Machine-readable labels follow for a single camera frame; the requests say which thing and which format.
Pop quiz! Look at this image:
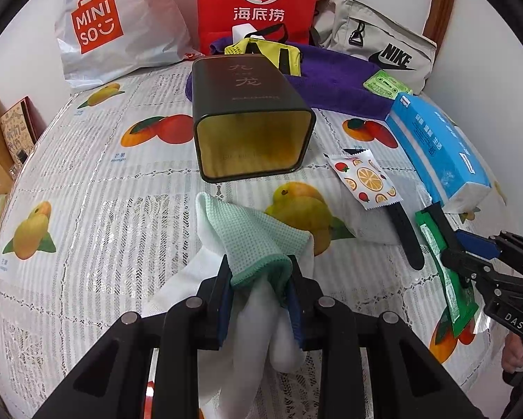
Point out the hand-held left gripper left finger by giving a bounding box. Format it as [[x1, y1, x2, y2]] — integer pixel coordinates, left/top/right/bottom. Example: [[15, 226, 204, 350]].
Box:
[[34, 253, 236, 419]]

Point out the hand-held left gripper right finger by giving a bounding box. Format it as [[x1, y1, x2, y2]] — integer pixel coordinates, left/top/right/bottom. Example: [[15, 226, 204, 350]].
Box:
[[283, 253, 485, 419]]

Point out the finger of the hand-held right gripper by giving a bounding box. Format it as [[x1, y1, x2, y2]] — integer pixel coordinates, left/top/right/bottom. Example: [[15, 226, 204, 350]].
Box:
[[458, 229, 507, 259], [440, 244, 502, 291]]

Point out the black strap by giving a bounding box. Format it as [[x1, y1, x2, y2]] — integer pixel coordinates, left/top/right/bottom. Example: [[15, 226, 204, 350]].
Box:
[[386, 203, 426, 270]]

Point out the fruit print sachet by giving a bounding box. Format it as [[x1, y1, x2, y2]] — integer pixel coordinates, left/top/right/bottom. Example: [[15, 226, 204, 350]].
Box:
[[329, 148, 402, 212]]

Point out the dark green tin box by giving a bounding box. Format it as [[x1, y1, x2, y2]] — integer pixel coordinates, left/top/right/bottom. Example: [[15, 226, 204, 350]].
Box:
[[191, 54, 317, 184]]

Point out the yellow black pouch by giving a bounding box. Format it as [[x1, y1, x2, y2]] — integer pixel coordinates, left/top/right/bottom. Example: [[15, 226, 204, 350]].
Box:
[[223, 24, 303, 77]]

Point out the person's right hand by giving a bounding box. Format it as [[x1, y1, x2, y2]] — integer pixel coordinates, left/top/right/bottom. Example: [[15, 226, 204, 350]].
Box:
[[501, 336, 523, 374]]

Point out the blue tissue pack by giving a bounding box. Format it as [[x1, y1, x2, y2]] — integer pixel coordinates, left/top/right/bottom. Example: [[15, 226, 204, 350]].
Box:
[[384, 93, 491, 214]]

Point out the light green packet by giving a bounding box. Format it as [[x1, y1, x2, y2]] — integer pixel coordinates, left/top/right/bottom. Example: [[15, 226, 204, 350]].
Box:
[[363, 70, 413, 99]]

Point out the purple towel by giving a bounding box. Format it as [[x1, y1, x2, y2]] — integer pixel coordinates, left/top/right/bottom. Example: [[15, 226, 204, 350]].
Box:
[[185, 37, 395, 120]]

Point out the grey waist bag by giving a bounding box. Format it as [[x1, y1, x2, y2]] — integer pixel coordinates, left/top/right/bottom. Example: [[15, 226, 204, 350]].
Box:
[[309, 0, 437, 94]]

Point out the patterned book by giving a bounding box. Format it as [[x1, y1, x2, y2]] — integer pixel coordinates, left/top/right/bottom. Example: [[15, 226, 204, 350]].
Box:
[[0, 98, 37, 164]]

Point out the white plastic shopping bag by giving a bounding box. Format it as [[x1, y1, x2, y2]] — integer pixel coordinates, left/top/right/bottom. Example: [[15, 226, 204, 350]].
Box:
[[54, 0, 201, 93]]

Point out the red paper bag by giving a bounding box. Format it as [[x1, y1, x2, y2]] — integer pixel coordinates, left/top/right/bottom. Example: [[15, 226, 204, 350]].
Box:
[[196, 0, 322, 53]]

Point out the brown wooden door frame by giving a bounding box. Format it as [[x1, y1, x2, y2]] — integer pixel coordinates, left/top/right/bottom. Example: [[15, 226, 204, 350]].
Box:
[[423, 0, 458, 40]]

